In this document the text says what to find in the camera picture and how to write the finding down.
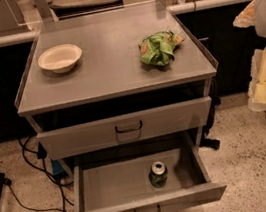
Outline green crumpled chip bag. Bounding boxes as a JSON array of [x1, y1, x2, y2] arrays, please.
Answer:
[[139, 30, 184, 67]]

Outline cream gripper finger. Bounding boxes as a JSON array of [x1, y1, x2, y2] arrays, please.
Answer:
[[233, 0, 256, 28]]

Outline black caster behind cabinet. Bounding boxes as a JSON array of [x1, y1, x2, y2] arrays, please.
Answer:
[[200, 138, 221, 150]]

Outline grey metal drawer cabinet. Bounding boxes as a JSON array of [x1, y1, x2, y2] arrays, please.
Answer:
[[16, 2, 217, 172]]

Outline black floor cables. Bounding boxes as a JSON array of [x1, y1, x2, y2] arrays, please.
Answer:
[[0, 129, 79, 212]]

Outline white paper bowl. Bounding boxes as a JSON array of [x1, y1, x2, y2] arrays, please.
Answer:
[[37, 44, 82, 74]]

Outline open middle grey drawer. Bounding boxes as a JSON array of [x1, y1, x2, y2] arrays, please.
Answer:
[[74, 139, 226, 212]]

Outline green soda can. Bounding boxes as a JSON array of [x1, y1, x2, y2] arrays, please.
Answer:
[[149, 161, 168, 188]]

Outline closed upper grey drawer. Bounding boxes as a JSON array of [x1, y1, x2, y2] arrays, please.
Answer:
[[38, 97, 211, 160]]

